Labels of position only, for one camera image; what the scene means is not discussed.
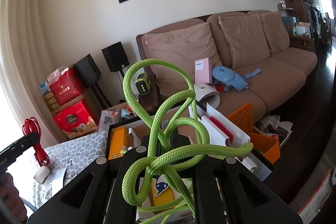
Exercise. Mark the orange WD box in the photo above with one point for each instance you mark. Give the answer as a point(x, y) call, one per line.
point(120, 140)

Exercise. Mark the yellow checkered envelope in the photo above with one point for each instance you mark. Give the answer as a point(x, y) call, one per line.
point(169, 195)

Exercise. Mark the brown sofa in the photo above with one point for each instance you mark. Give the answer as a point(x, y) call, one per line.
point(254, 42)

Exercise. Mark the left hand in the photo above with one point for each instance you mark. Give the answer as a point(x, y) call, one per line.
point(12, 199)

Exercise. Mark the left black speaker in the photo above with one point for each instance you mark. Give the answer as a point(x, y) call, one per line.
point(87, 71)

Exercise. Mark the red tea gift bag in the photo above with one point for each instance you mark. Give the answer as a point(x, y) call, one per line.
point(67, 87)

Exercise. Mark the orange plastic crate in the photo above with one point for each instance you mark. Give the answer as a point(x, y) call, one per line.
point(268, 146)

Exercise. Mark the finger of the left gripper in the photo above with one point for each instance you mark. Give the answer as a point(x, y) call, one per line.
point(9, 155)

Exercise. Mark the pink booklet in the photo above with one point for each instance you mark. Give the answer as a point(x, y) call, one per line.
point(203, 71)

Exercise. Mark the grey patterned blanket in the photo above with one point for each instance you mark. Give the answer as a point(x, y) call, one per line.
point(75, 155)

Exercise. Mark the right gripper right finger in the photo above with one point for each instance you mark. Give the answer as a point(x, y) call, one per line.
point(211, 190)

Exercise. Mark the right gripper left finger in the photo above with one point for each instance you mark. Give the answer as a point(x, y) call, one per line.
point(123, 201)

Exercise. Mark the red ribbon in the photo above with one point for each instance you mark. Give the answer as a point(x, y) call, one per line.
point(32, 129)

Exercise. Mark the blue whale sticker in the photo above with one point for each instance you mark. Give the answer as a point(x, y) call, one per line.
point(159, 185)

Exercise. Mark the white helmet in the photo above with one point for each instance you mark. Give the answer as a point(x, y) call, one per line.
point(206, 94)

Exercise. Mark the green black lantern device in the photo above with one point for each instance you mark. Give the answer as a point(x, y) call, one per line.
point(142, 83)

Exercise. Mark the blue plush toy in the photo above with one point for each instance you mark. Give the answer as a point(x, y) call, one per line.
point(231, 79)

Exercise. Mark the red collection gift box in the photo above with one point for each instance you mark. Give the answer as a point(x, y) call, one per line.
point(76, 120)

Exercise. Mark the white cardboard box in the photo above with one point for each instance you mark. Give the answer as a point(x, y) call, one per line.
point(163, 159)

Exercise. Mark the cream curtain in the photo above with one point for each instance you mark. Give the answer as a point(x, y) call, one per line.
point(25, 64)

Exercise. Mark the white paper card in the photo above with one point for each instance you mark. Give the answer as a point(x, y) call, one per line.
point(56, 180)

